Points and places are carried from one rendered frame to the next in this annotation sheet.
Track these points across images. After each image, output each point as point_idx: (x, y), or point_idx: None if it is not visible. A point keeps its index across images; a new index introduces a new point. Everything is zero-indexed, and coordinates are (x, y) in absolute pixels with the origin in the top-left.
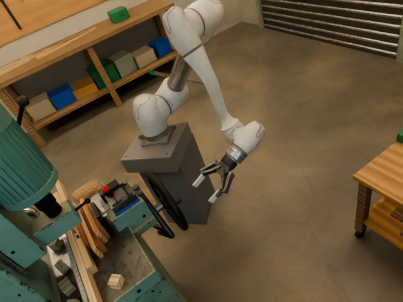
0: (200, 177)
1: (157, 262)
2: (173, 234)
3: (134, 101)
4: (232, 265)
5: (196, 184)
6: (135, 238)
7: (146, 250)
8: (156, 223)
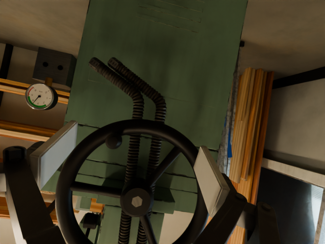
0: (51, 173)
1: (168, 88)
2: (165, 112)
3: None
4: None
5: (72, 139)
6: (183, 211)
7: (178, 160)
8: (174, 201)
